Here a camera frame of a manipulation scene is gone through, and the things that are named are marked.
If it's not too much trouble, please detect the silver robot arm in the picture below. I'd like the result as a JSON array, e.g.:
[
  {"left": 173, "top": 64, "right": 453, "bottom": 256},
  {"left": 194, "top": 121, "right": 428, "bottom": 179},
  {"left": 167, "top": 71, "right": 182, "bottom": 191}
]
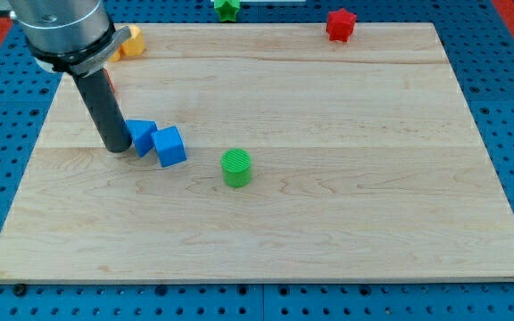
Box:
[{"left": 9, "top": 0, "right": 131, "bottom": 77}]

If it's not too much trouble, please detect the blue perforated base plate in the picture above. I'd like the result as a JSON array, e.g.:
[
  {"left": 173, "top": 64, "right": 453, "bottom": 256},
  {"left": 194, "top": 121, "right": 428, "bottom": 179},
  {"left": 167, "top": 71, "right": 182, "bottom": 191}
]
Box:
[{"left": 0, "top": 0, "right": 514, "bottom": 320}]

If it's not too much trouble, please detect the wooden board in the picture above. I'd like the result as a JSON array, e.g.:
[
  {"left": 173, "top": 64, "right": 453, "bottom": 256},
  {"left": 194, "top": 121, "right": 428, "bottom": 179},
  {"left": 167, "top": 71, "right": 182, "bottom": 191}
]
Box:
[{"left": 0, "top": 23, "right": 514, "bottom": 284}]

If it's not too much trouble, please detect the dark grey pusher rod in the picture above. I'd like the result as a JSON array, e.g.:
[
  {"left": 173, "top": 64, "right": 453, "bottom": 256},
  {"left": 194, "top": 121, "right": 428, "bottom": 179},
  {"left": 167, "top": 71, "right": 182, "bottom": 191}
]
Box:
[{"left": 73, "top": 69, "right": 131, "bottom": 153}]

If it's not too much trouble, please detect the red circle block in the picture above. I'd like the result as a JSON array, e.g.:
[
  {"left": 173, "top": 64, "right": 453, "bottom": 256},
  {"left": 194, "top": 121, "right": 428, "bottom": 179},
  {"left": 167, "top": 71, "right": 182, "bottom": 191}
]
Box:
[{"left": 104, "top": 69, "right": 116, "bottom": 95}]

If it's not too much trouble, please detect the green star block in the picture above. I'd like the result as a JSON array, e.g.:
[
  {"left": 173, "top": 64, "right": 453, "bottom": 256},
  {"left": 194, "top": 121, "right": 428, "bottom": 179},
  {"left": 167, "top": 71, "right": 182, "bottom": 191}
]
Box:
[{"left": 213, "top": 0, "right": 241, "bottom": 22}]

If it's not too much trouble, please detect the blue cube block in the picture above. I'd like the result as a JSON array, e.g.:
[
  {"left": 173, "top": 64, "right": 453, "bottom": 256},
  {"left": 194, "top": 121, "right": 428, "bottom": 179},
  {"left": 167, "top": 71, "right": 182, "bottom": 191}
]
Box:
[{"left": 151, "top": 126, "right": 187, "bottom": 168}]

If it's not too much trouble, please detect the red star block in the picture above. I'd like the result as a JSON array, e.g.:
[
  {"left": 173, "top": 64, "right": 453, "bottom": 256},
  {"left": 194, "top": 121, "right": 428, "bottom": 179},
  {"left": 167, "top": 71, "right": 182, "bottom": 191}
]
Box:
[{"left": 325, "top": 8, "right": 358, "bottom": 43}]

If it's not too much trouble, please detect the blue triangle block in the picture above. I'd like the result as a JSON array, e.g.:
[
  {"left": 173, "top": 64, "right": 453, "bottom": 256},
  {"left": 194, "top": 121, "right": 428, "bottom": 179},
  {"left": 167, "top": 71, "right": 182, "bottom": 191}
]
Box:
[{"left": 126, "top": 119, "right": 157, "bottom": 158}]

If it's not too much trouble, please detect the yellow hexagon block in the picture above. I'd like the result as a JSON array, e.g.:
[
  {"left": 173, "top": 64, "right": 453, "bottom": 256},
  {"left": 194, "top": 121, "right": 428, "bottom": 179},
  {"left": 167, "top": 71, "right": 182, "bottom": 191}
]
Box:
[{"left": 108, "top": 25, "right": 146, "bottom": 62}]

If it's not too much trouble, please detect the green cylinder block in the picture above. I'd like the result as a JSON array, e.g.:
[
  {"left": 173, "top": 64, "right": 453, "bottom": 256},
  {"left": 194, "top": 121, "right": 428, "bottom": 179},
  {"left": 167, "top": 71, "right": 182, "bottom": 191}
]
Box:
[{"left": 220, "top": 148, "right": 252, "bottom": 188}]

